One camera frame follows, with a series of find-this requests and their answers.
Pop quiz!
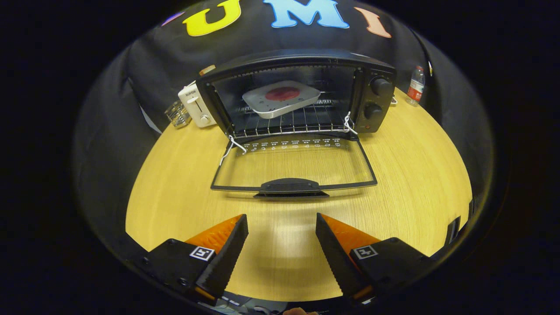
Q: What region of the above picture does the pink round food slice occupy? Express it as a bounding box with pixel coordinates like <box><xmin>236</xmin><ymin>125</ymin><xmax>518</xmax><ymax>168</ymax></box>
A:
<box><xmin>265</xmin><ymin>87</ymin><xmax>301</xmax><ymax>102</ymax></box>

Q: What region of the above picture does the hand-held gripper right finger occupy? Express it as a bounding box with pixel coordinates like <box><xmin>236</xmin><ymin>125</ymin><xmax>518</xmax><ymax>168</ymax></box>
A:
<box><xmin>315</xmin><ymin>213</ymin><xmax>434</xmax><ymax>302</ymax></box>

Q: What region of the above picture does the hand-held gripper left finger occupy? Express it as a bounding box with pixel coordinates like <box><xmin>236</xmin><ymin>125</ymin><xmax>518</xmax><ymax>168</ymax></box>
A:
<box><xmin>140</xmin><ymin>213</ymin><xmax>249</xmax><ymax>305</ymax></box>

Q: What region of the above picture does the black toaster oven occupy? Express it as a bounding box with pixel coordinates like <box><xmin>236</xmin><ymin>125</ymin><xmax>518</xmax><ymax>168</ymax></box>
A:
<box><xmin>196</xmin><ymin>49</ymin><xmax>397</xmax><ymax>198</ymax></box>

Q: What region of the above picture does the red label water bottle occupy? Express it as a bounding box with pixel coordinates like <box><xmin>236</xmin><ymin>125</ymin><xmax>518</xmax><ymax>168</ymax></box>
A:
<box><xmin>406</xmin><ymin>66</ymin><xmax>426</xmax><ymax>107</ymax></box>

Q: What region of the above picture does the black chair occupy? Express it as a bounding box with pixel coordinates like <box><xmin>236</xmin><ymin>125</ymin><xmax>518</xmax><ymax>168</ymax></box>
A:
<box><xmin>444</xmin><ymin>199</ymin><xmax>477</xmax><ymax>248</ymax></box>

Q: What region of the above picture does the metal oven rack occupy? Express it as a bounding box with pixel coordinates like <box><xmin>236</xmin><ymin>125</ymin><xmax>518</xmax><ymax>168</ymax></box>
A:
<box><xmin>232</xmin><ymin>98</ymin><xmax>353</xmax><ymax>137</ymax></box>

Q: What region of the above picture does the white food tray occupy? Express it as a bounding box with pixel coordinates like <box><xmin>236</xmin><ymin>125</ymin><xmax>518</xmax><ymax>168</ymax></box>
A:
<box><xmin>242</xmin><ymin>80</ymin><xmax>322</xmax><ymax>119</ymax></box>

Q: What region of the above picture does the wire mesh holder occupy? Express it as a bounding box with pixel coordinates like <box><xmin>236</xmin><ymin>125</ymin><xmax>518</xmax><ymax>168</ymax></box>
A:
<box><xmin>164</xmin><ymin>100</ymin><xmax>192</xmax><ymax>128</ymax></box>

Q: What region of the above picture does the white pop-up toaster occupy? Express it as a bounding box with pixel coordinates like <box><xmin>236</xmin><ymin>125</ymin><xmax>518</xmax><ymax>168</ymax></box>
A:
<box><xmin>178</xmin><ymin>81</ymin><xmax>218</xmax><ymax>128</ymax></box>

